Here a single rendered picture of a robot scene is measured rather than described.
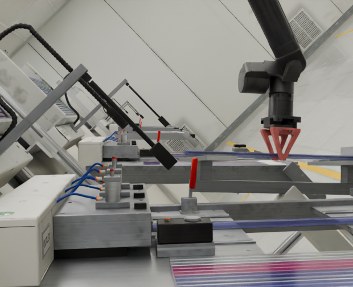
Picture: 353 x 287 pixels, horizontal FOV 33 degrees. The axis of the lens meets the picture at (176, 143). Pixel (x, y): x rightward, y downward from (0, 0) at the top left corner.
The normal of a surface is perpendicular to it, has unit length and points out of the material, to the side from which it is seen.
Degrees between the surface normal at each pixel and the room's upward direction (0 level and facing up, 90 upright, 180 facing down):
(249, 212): 90
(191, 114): 90
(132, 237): 90
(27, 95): 90
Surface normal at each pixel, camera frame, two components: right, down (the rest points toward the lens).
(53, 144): 0.08, 0.05
